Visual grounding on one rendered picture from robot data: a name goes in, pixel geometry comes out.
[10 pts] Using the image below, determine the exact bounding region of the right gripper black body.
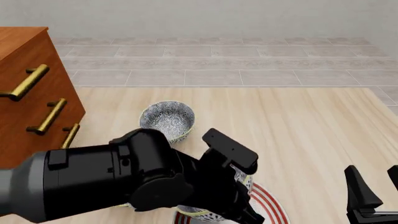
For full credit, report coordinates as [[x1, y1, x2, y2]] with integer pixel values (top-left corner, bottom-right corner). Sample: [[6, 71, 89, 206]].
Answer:
[[346, 208, 398, 224]]

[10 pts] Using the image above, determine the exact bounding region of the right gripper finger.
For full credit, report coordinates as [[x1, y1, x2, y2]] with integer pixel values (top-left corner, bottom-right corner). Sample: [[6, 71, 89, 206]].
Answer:
[[343, 164, 384, 211], [386, 164, 398, 192]]

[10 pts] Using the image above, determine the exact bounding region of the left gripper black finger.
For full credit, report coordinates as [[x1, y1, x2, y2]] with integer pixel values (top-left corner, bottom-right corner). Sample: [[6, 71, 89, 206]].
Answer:
[[226, 183, 266, 224]]

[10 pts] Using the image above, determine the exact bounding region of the patterned black white bowl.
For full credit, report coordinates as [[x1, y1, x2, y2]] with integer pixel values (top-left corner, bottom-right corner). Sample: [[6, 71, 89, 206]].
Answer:
[[139, 100, 197, 146], [113, 166, 254, 224]]

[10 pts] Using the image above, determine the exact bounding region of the white plate with red rings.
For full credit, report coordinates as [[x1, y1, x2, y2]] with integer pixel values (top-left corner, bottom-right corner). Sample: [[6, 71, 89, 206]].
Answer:
[[173, 181, 292, 224]]

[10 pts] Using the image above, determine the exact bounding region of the wooden cabinet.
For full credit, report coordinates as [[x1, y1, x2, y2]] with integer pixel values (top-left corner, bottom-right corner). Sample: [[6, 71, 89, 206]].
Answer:
[[0, 26, 86, 169]]

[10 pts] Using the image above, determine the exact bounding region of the small brass drawer handle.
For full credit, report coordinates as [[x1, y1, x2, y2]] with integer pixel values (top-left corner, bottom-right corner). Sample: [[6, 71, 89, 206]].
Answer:
[[60, 123, 81, 150]]

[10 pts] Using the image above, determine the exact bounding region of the medium brass drawer handle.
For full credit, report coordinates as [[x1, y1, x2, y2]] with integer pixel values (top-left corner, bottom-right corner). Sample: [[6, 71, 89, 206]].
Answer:
[[25, 97, 68, 136]]

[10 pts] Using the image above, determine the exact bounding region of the large brass drawer handle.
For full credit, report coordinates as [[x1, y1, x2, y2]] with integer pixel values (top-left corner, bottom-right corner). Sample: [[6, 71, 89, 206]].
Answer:
[[0, 63, 50, 103]]

